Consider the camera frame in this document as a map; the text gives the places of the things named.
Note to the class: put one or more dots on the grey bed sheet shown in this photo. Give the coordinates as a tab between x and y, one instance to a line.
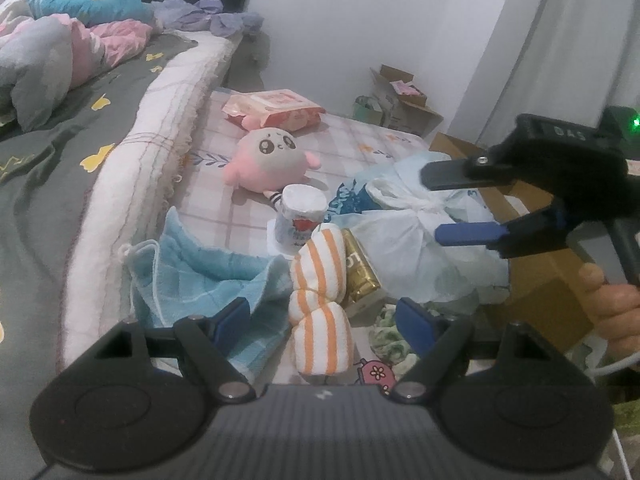
47	176

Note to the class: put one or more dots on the white blue plastic bag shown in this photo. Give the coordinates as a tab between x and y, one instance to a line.
394	217

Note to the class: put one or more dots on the left gripper black blue-padded own left finger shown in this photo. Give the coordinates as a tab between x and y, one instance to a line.
205	345

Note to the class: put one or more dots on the person's right hand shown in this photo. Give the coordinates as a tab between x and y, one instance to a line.
613	310

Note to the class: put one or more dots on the green floral scrunchie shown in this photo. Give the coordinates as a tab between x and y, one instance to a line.
388	345

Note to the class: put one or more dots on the large brown cardboard box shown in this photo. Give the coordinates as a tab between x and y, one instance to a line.
545	290

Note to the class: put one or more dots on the orange white striped cloth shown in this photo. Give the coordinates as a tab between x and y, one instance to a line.
321	333

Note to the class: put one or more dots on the pink plaid floor mat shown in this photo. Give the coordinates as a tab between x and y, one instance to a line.
302	298

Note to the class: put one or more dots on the pink wet wipes pack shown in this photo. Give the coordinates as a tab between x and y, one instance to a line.
283	109

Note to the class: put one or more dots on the colourful rumpled quilt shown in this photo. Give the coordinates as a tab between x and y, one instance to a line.
49	47

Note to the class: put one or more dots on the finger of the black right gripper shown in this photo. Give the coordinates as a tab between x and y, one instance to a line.
455	174

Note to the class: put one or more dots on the white curtain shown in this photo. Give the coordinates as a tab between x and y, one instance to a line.
565	59

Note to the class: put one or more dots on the small open cardboard box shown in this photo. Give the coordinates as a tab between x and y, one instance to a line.
403	104

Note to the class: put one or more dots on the purple clothes pile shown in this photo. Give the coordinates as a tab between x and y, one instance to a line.
206	16

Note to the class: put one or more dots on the green small box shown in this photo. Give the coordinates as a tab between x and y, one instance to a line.
367	109

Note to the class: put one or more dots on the white quilted mattress edge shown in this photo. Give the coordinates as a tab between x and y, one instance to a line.
129	199

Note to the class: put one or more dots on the light blue checked towel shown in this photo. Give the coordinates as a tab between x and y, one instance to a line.
175	276

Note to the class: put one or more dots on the gold foil package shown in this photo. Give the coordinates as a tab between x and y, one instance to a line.
363	289

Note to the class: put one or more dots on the white paper cup container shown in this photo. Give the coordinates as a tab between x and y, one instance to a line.
300	217

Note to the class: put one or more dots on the left gripper black blue-padded own right finger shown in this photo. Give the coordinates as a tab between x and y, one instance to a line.
442	346

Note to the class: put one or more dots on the pink round plush toy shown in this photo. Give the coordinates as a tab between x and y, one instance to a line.
267	160

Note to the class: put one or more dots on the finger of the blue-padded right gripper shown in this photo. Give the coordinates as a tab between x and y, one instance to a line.
469	233

